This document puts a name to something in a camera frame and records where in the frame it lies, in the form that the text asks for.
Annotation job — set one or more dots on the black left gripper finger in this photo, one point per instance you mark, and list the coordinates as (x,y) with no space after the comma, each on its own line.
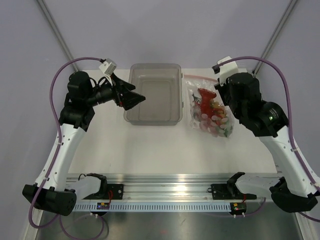
(128,99)
(120,86)

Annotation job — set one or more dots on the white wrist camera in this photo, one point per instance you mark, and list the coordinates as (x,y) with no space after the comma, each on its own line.
(226,70)
(107,66)

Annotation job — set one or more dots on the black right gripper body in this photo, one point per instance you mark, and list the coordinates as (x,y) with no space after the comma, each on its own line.
(224,90)

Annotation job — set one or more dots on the clear zip top bag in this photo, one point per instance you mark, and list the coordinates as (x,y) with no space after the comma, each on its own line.
(200,121)

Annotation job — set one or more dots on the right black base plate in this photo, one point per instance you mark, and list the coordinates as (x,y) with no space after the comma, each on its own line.
(221,191)

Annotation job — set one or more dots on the green toy scallion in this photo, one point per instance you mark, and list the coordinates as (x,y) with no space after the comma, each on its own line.
(196,100)

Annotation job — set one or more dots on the red toy lobster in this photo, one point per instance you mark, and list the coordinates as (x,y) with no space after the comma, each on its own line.
(206,97)

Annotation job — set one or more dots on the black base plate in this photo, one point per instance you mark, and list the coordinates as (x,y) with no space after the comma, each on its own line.
(221,191)
(115,191)

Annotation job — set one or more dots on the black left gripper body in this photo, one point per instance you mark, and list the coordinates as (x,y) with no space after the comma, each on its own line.
(101,94)

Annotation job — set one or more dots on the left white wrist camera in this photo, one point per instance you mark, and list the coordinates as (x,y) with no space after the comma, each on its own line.
(107,66)

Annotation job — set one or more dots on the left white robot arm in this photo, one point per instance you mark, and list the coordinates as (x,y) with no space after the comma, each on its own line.
(49,192)

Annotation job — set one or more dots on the clear plastic tray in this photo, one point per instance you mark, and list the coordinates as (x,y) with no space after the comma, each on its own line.
(161,84)

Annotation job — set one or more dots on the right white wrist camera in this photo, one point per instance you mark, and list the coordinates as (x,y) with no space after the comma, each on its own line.
(226,70)

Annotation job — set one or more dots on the yellow toy grape bunch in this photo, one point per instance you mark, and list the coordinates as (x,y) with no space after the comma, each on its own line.
(217,112)

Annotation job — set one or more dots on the green toy bell pepper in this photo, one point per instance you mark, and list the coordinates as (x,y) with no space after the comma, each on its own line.
(224,130)

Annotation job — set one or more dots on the right aluminium frame post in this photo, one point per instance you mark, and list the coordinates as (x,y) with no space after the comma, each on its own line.
(285,17)

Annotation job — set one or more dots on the white slotted cable duct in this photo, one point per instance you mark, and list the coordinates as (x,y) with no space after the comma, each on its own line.
(211,207)

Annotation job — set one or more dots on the left aluminium frame post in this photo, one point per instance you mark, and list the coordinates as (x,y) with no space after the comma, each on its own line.
(45,11)

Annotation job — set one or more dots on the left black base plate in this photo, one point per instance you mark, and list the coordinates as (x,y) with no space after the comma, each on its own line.
(115,191)

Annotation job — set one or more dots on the aluminium frame post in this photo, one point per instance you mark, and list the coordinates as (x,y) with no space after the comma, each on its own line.
(285,17)
(45,11)

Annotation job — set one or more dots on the aluminium mounting rail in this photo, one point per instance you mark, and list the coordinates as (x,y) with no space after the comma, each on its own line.
(167,187)

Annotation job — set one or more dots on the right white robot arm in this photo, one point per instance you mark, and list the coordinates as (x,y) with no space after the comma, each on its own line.
(162,150)

